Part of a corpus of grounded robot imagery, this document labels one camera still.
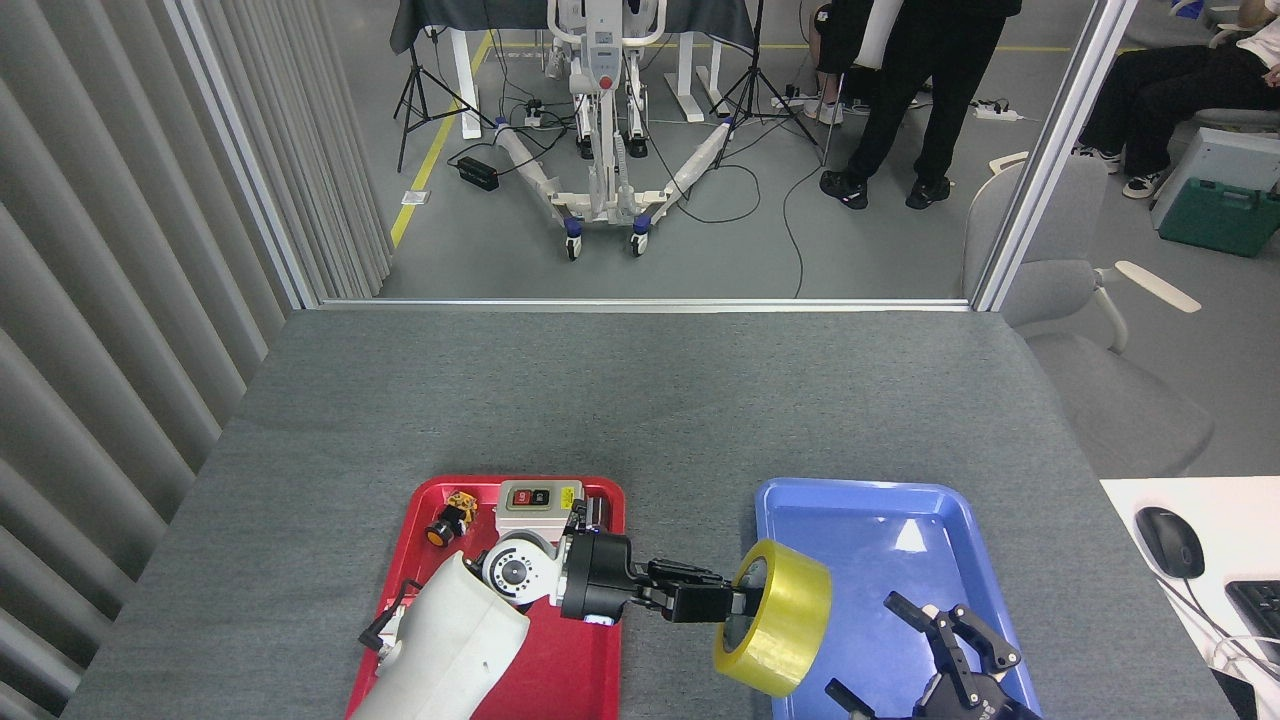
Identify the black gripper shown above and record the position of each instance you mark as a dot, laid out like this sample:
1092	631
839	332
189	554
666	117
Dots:
598	580
975	705

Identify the yellow tape roll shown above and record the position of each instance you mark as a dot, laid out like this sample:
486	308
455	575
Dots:
790	620

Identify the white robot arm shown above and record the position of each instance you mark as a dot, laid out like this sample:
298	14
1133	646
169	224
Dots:
450	640

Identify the small black silver cylinder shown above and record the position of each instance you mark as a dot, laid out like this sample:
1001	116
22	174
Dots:
598	512

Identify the blue plastic tray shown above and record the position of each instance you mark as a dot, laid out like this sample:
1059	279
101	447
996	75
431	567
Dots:
880	520

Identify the red plastic tray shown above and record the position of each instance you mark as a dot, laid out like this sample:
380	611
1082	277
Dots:
590	680

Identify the black orange push button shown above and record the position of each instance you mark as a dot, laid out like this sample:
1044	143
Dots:
440	530

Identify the black computer mouse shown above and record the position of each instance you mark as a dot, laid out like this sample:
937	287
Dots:
1170	540

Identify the grey office chair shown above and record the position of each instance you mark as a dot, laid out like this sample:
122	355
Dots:
1120	400

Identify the black keyboard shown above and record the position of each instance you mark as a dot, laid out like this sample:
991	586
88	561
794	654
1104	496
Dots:
1260	615

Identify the white desk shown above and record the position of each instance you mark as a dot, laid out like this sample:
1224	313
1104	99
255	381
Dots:
1240	520

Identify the white wheeled stand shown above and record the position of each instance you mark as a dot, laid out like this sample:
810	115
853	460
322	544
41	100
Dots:
603	150

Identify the black power adapter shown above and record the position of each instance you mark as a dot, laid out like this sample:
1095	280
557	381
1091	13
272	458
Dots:
478	174

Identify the white floor plate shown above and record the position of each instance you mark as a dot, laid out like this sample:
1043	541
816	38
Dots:
415	198

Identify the black tripod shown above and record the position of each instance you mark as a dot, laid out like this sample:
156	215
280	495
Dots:
752	85
415	90

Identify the green plastic case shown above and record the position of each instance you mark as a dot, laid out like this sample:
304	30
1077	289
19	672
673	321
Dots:
1220	220

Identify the white power strip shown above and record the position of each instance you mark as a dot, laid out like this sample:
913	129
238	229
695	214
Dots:
997	113

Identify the standing person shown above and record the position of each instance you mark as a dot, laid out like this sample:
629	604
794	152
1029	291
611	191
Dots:
945	90

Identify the grey box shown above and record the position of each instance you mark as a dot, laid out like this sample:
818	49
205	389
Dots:
1230	155

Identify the table with dark cloth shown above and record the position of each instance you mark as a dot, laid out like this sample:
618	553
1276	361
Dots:
450	20

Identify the seated person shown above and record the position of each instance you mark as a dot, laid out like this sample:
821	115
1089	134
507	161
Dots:
1160	90

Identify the grey vertical blinds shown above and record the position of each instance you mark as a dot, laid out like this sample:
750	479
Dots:
100	300

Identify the white two-button switch box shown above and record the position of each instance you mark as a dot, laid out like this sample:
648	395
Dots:
535	495

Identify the silver frame rail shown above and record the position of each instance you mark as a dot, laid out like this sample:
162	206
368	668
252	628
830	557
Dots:
640	304

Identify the silver frame post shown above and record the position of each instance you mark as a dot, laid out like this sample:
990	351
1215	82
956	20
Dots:
250	160
1050	160

